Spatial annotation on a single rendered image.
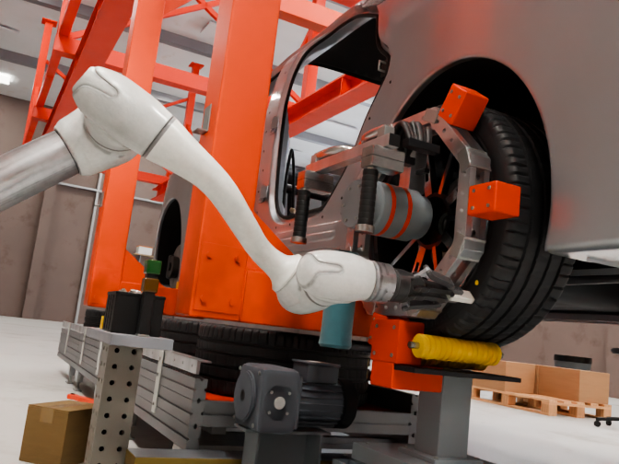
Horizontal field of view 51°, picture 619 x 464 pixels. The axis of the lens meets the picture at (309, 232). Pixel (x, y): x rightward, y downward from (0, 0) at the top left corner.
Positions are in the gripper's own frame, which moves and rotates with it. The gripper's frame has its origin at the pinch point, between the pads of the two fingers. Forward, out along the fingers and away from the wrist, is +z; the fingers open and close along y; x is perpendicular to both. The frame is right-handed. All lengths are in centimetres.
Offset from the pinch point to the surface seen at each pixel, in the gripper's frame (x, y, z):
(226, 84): 88, -3, -43
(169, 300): 180, -184, 0
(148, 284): 37, -44, -59
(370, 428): 22, -83, 28
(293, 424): 4, -58, -17
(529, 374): 262, -303, 435
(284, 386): 11, -50, -22
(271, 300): 42, -48, -20
